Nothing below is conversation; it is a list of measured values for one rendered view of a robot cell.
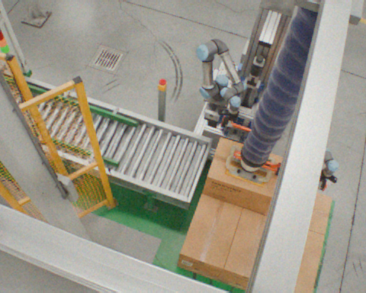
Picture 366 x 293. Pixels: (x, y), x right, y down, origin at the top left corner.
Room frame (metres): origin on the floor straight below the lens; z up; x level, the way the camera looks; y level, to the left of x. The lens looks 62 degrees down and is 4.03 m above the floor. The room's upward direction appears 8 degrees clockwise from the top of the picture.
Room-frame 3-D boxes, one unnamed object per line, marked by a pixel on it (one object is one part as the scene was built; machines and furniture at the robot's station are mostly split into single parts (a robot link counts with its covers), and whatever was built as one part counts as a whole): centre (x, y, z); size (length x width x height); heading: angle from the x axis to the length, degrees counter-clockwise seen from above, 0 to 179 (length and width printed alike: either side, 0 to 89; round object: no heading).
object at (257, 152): (1.54, -0.54, 1.67); 0.22 x 0.22 x 1.04
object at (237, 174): (1.45, -0.51, 0.97); 0.34 x 0.10 x 0.05; 78
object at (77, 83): (1.12, 0.99, 1.05); 0.87 x 0.10 x 2.10; 130
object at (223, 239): (1.19, -0.75, 0.34); 1.20 x 1.00 x 0.40; 78
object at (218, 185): (1.54, -0.52, 0.75); 0.60 x 0.40 x 0.40; 80
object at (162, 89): (2.22, 0.32, 0.50); 0.07 x 0.07 x 1.00; 78
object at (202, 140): (2.18, 0.93, 0.50); 2.31 x 0.05 x 0.19; 78
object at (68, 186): (0.88, 0.77, 1.62); 0.20 x 0.05 x 0.30; 78
